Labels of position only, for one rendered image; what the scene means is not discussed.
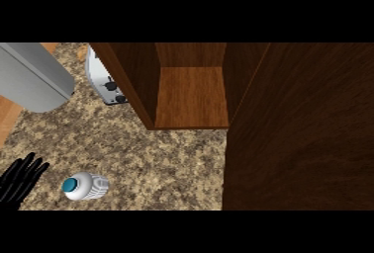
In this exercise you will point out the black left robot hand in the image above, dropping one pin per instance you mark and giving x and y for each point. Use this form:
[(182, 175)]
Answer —
[(20, 183)]

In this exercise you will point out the white bottled water, blue cap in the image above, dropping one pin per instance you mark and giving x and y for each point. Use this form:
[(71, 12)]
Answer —
[(83, 186)]

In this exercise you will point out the open wooden cabinet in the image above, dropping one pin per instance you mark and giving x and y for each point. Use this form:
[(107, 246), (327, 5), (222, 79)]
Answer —
[(191, 99)]

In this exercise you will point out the dark wooden cabinet door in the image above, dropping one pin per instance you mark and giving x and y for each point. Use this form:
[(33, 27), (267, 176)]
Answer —
[(302, 131)]

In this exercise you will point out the grey rounded appliance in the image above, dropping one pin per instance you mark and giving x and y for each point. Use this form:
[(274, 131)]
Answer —
[(32, 75)]

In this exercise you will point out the white toaster with black knobs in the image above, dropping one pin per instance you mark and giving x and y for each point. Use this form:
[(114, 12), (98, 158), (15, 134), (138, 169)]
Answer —
[(104, 79)]

